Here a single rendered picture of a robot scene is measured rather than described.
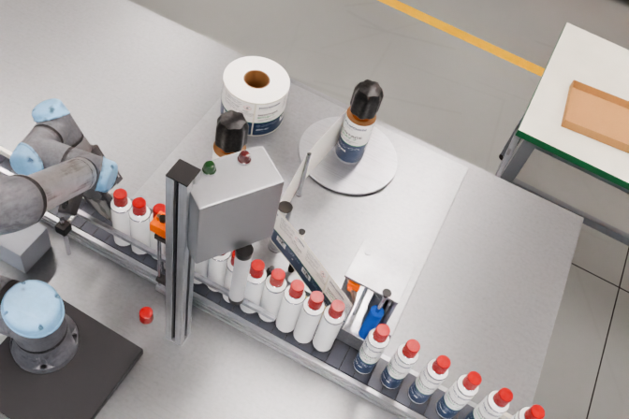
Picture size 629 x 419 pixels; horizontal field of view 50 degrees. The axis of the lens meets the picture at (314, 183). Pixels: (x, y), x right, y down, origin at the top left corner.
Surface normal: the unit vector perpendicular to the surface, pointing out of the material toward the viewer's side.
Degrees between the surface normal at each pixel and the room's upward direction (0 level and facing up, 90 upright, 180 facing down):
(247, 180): 0
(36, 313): 10
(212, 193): 0
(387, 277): 0
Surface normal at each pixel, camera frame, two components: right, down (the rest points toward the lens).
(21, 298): 0.31, -0.50
